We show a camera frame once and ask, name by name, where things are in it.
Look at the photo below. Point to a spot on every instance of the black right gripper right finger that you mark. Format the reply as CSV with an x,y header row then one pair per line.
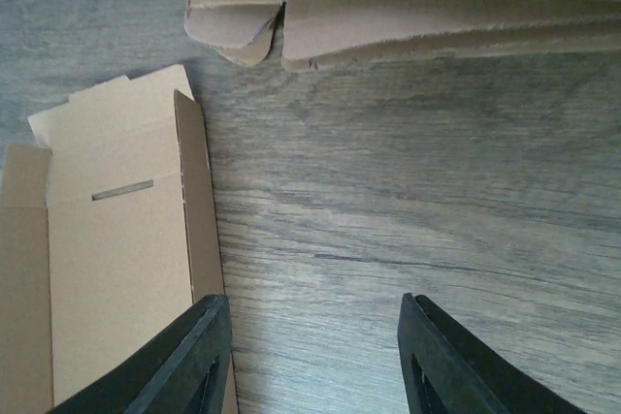
x,y
447,369

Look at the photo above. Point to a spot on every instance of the stack of flat cardboard blanks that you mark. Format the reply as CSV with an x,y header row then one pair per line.
x,y
319,34

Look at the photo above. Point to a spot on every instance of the cardboard box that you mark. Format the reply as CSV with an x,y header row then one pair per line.
x,y
108,234

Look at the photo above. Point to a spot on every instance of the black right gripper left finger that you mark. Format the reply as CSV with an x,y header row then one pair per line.
x,y
181,370

